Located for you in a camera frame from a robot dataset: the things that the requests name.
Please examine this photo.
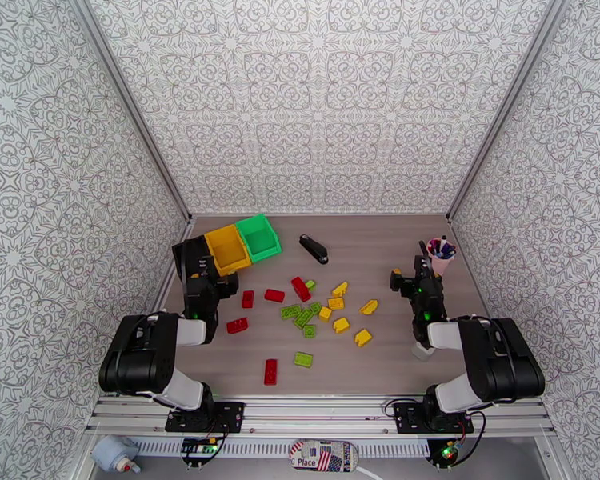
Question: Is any yellow plastic bin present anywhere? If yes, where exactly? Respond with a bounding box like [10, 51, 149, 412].
[203, 224, 254, 277]

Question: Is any white slotted cable duct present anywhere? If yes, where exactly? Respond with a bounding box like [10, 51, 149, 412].
[130, 439, 431, 458]

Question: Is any long aluminium frame rail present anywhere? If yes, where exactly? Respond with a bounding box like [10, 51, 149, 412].
[85, 395, 556, 438]

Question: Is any aluminium corner post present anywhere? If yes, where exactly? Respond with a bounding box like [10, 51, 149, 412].
[446, 0, 569, 225]
[67, 0, 194, 225]

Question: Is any small circuit board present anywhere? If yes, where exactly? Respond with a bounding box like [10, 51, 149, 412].
[181, 437, 216, 458]

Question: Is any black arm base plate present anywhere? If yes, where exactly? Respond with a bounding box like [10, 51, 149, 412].
[394, 401, 475, 436]
[165, 401, 246, 434]

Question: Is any thin black cable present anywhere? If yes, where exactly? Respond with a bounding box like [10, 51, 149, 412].
[182, 427, 230, 468]
[458, 410, 487, 465]

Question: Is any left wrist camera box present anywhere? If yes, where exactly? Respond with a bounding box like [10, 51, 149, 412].
[214, 272, 239, 300]

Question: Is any flag sticker label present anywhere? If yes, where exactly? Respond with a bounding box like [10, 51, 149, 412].
[288, 439, 358, 473]

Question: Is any pink pen cup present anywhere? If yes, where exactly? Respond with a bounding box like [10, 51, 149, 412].
[427, 237, 457, 280]

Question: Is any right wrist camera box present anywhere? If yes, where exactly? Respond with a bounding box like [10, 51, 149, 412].
[390, 268, 415, 297]

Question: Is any green plastic bin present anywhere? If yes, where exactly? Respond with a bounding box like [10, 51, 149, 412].
[234, 214, 283, 265]

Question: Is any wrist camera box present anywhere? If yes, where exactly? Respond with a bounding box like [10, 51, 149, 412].
[214, 272, 239, 300]
[390, 268, 415, 297]

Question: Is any black stapler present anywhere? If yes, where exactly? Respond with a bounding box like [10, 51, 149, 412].
[298, 234, 330, 266]

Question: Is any white roll with red cap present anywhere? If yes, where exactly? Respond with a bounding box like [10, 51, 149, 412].
[90, 434, 142, 474]

